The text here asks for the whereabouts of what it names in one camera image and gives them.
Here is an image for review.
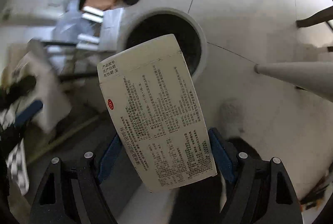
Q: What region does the cream medicine leaflet box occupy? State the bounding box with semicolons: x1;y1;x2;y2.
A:
97;44;217;192

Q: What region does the white round trash bin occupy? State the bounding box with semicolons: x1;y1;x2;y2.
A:
117;7;208;82

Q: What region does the checkered cloth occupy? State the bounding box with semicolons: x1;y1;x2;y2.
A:
1;108;29;196

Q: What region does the white table leg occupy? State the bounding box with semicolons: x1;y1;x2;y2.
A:
254;61;333;101

